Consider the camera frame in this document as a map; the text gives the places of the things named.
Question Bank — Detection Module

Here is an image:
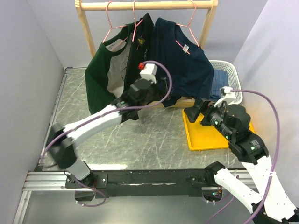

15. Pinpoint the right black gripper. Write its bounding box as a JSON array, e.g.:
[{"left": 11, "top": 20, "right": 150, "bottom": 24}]
[{"left": 183, "top": 97, "right": 233, "bottom": 139}]

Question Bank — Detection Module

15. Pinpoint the navy blue t-shirt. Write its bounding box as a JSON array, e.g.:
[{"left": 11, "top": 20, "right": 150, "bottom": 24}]
[{"left": 148, "top": 18, "right": 214, "bottom": 107}]

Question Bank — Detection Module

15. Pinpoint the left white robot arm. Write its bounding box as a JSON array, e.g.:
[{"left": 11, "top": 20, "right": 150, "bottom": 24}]
[{"left": 46, "top": 78, "right": 162, "bottom": 188}]

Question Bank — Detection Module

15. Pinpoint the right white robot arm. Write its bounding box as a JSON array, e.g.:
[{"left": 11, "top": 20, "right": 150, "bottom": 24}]
[{"left": 184, "top": 99, "right": 299, "bottom": 224}]

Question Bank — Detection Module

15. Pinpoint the dark green t-shirt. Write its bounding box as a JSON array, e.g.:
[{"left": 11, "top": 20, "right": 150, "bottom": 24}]
[{"left": 85, "top": 23, "right": 134, "bottom": 114}]

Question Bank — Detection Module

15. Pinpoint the black t-shirt with flower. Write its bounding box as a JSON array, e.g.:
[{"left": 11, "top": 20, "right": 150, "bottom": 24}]
[{"left": 123, "top": 13, "right": 154, "bottom": 92}]

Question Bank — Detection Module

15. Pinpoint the pink hanger with black shirt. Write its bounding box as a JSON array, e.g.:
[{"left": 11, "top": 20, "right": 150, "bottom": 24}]
[{"left": 132, "top": 0, "right": 143, "bottom": 42}]

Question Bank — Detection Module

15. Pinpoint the pink hanger with green shirt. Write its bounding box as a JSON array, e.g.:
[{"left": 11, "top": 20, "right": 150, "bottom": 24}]
[{"left": 102, "top": 0, "right": 128, "bottom": 52}]

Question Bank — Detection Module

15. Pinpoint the yellow plastic tray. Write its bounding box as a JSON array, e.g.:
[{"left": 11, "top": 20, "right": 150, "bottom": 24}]
[{"left": 183, "top": 110, "right": 253, "bottom": 151}]

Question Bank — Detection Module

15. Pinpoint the blue patterned cloth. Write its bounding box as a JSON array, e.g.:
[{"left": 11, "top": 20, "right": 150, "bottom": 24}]
[{"left": 210, "top": 69, "right": 229, "bottom": 100}]

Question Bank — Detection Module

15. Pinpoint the white plastic laundry basket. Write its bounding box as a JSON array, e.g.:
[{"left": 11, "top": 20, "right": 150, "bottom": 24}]
[{"left": 208, "top": 60, "right": 243, "bottom": 105}]

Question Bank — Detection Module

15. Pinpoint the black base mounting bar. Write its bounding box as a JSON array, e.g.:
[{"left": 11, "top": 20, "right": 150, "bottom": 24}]
[{"left": 65, "top": 169, "right": 222, "bottom": 203}]

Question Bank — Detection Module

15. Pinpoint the wooden clothes rack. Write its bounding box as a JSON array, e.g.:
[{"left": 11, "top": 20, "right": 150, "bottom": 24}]
[{"left": 75, "top": 0, "right": 218, "bottom": 107}]

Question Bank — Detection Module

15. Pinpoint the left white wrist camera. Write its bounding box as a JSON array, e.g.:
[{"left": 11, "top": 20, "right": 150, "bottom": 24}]
[{"left": 138, "top": 63, "right": 157, "bottom": 84}]

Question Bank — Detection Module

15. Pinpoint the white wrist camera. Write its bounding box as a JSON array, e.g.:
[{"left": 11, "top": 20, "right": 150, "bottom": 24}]
[
  {"left": 214, "top": 86, "right": 240, "bottom": 107},
  {"left": 138, "top": 63, "right": 157, "bottom": 84}
]

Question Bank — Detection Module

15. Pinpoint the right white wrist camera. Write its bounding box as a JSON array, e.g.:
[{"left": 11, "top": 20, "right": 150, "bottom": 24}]
[{"left": 214, "top": 86, "right": 240, "bottom": 107}]

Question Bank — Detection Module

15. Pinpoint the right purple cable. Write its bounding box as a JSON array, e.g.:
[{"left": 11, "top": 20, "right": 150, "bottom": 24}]
[{"left": 205, "top": 89, "right": 281, "bottom": 224}]

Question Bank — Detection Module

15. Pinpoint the purple cable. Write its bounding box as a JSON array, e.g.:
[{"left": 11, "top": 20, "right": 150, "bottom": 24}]
[
  {"left": 39, "top": 60, "right": 173, "bottom": 208},
  {"left": 205, "top": 89, "right": 281, "bottom": 224}
]

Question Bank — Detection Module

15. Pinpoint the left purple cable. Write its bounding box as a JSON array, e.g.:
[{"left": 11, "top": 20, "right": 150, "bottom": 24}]
[{"left": 39, "top": 60, "right": 173, "bottom": 208}]

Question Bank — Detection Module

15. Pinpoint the aluminium rail frame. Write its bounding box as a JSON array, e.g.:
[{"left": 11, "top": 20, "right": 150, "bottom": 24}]
[{"left": 12, "top": 66, "right": 260, "bottom": 224}]

